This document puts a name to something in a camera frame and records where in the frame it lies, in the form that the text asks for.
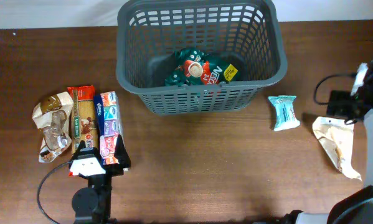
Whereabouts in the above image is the beige snack bag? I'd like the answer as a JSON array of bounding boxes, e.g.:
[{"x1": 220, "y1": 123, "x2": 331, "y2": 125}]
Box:
[{"x1": 312, "y1": 116, "x2": 362, "y2": 180}]

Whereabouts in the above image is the Kleenex tissue multipack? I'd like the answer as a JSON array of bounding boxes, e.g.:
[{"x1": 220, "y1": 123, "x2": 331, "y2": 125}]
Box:
[{"x1": 93, "y1": 91, "x2": 122, "y2": 166}]

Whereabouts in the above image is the teal wet wipes pack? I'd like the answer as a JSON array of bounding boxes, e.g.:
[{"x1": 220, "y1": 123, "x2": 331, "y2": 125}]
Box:
[{"x1": 268, "y1": 95, "x2": 301, "y2": 131}]

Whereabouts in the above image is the green Nescafe coffee bag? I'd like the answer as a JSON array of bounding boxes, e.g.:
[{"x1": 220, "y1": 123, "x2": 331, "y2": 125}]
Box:
[{"x1": 164, "y1": 48, "x2": 241, "y2": 86}]

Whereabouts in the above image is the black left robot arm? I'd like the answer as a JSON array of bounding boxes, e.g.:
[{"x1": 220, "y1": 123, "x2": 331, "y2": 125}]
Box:
[{"x1": 68, "y1": 134, "x2": 131, "y2": 224}]

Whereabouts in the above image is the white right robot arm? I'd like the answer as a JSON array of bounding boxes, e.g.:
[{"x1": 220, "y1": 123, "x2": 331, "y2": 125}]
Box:
[{"x1": 279, "y1": 60, "x2": 373, "y2": 223}]

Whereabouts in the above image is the brown white cookie bag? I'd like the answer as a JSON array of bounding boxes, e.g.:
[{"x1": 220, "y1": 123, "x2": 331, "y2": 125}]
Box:
[{"x1": 32, "y1": 91, "x2": 73, "y2": 163}]

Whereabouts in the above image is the orange spaghetti packet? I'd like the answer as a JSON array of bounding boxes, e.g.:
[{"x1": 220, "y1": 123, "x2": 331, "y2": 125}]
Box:
[{"x1": 67, "y1": 85, "x2": 99, "y2": 154}]

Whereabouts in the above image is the grey plastic basket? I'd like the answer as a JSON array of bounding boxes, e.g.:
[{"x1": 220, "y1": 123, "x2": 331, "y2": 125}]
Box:
[{"x1": 116, "y1": 1, "x2": 288, "y2": 114}]

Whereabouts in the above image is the black cable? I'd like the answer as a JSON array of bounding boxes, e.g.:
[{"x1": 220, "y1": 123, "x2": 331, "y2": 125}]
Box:
[{"x1": 36, "y1": 160, "x2": 73, "y2": 224}]

